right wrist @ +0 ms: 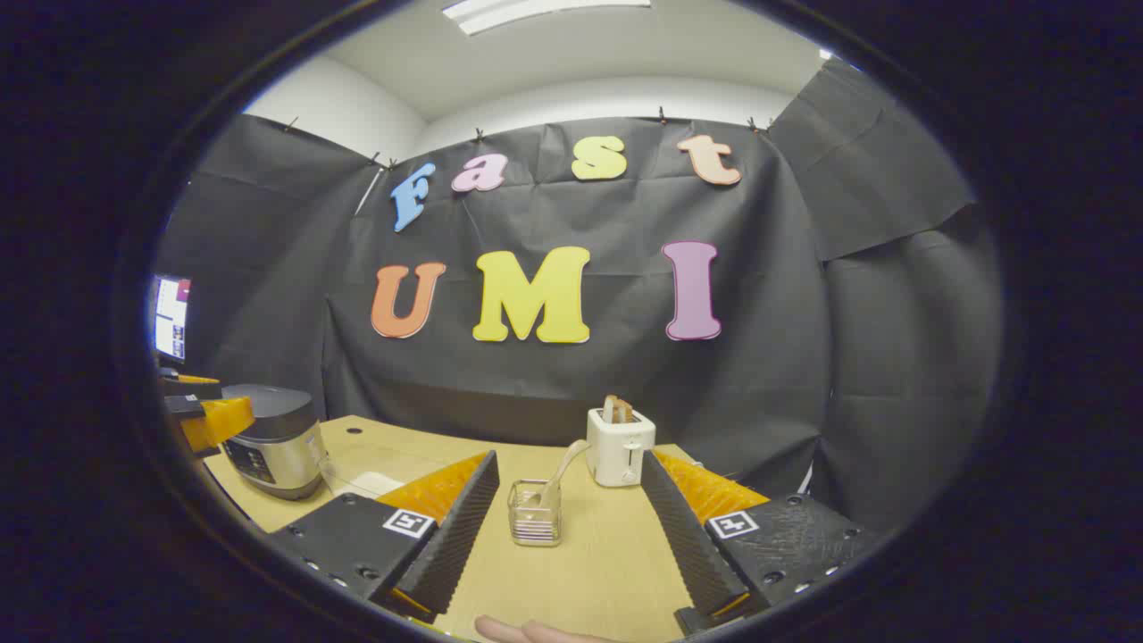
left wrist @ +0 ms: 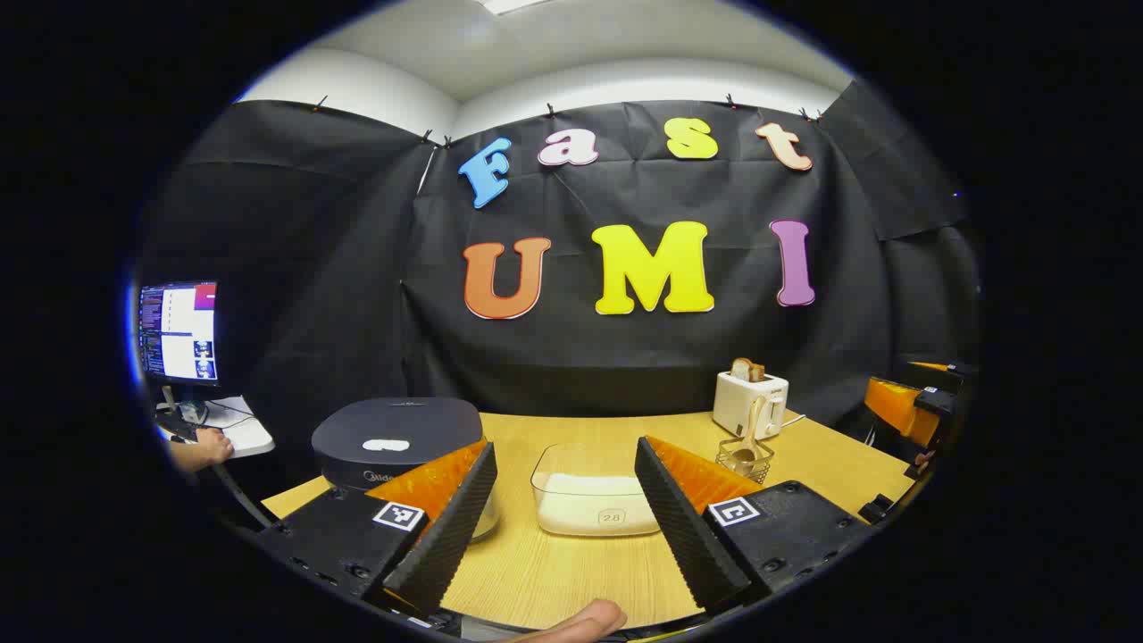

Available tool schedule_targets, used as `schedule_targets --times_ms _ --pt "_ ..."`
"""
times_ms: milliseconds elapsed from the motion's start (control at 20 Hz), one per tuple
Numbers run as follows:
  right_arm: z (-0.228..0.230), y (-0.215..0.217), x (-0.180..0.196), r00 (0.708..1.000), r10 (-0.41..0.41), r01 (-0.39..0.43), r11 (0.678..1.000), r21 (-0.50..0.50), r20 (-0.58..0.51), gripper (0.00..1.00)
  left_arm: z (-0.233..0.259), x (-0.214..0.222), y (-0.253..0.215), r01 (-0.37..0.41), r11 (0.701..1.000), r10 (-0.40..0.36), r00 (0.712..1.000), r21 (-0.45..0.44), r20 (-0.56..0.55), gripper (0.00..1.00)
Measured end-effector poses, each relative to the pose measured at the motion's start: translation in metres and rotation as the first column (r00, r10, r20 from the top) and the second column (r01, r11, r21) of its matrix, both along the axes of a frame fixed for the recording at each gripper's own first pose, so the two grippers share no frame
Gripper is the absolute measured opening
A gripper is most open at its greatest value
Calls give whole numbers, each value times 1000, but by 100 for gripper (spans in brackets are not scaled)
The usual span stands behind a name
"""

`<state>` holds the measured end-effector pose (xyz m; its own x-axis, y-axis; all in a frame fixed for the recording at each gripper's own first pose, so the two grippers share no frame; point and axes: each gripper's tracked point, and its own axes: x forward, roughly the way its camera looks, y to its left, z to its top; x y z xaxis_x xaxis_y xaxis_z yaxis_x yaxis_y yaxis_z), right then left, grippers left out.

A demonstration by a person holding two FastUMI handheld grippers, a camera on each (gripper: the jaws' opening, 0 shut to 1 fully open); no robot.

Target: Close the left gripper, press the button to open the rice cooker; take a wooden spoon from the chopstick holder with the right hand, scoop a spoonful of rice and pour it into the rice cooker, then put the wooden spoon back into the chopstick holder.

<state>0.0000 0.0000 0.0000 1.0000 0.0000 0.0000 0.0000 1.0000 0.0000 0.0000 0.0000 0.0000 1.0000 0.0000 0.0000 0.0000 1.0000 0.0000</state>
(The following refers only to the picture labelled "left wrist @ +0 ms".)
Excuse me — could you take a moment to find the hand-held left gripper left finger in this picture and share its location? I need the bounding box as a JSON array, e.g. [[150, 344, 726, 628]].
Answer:
[[259, 438, 498, 617]]

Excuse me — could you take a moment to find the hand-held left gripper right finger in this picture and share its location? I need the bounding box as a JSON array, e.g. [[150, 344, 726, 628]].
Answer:
[[634, 436, 876, 615]]

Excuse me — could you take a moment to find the wire chopstick holder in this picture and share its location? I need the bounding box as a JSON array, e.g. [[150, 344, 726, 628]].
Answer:
[[715, 436, 776, 485]]

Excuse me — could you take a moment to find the wooden spoon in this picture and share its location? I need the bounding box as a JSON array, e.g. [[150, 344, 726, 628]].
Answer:
[[730, 396, 769, 474]]

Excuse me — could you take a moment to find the black and silver rice cooker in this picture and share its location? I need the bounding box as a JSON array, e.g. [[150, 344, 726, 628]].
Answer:
[[311, 397, 501, 542]]

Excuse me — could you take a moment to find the clear plastic container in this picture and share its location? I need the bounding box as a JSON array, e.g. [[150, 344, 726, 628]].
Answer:
[[530, 443, 666, 538]]

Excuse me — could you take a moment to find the white toaster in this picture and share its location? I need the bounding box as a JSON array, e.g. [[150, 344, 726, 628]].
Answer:
[[713, 371, 790, 440]]

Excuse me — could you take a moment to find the white side table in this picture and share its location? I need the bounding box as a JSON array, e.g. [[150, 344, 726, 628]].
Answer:
[[156, 396, 276, 460]]

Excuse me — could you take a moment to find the black keyboard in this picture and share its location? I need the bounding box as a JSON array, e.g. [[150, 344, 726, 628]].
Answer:
[[154, 411, 202, 443]]

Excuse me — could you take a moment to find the computer monitor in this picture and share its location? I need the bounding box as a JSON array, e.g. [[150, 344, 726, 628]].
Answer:
[[137, 281, 221, 387]]

